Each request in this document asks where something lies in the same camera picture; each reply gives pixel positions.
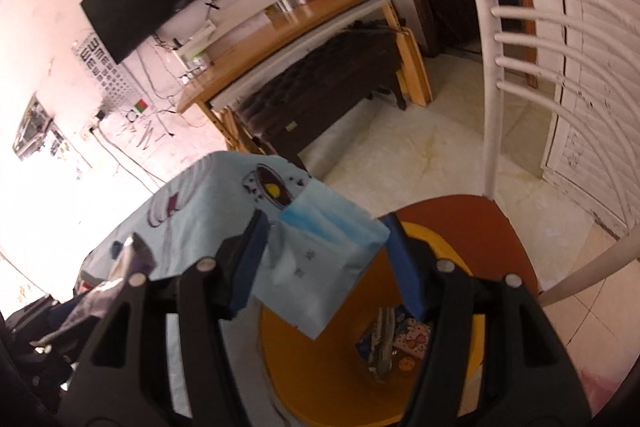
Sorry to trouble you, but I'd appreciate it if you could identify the wooden desk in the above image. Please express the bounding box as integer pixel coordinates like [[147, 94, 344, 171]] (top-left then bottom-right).
[[176, 0, 433, 158]]

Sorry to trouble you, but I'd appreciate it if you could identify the yellow plastic bin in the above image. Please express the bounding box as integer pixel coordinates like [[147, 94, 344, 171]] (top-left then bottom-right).
[[259, 221, 487, 427]]

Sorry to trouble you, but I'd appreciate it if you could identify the white louvered door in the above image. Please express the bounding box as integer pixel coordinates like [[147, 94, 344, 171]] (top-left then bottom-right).
[[520, 0, 640, 238]]

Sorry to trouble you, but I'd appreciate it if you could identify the white wall power outlet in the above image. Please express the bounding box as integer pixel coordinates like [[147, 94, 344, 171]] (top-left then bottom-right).
[[82, 109, 108, 140]]

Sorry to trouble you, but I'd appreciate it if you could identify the black tufted bench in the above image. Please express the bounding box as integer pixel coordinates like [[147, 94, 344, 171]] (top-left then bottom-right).
[[235, 24, 408, 170]]

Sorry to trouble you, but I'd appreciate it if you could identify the light blue printed tablecloth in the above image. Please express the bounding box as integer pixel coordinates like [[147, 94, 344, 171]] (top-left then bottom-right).
[[75, 150, 321, 427]]

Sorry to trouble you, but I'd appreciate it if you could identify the white metal chair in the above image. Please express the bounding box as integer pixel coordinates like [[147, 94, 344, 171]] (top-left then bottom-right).
[[385, 0, 640, 308]]

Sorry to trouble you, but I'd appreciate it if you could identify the eye chart poster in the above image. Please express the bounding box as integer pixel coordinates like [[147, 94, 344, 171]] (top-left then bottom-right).
[[70, 33, 148, 115]]

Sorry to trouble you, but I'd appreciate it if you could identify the black power cable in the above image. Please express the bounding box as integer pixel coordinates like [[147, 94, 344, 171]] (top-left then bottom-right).
[[95, 127, 166, 188]]

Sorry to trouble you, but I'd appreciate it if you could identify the wall mirror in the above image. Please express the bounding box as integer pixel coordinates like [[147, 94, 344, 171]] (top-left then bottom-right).
[[12, 93, 68, 162]]

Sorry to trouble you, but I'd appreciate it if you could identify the purple foil wrapper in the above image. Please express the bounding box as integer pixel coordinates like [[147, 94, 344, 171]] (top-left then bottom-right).
[[32, 234, 157, 348]]

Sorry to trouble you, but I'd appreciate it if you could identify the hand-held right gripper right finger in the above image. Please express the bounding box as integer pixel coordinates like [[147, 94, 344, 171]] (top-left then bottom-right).
[[382, 213, 583, 427]]

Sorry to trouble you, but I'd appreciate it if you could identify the white desk shelf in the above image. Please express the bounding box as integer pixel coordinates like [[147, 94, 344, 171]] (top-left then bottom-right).
[[175, 0, 291, 62]]

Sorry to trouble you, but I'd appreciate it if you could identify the silver foil wrapper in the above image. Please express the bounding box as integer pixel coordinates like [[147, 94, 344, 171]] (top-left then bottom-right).
[[367, 307, 398, 380]]

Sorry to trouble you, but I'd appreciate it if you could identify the blue and white packet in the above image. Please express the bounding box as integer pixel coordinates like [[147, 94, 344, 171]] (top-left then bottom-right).
[[250, 181, 391, 341]]

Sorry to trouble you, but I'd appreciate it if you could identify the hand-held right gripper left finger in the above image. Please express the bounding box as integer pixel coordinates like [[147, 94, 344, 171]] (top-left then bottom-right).
[[60, 209, 271, 427]]

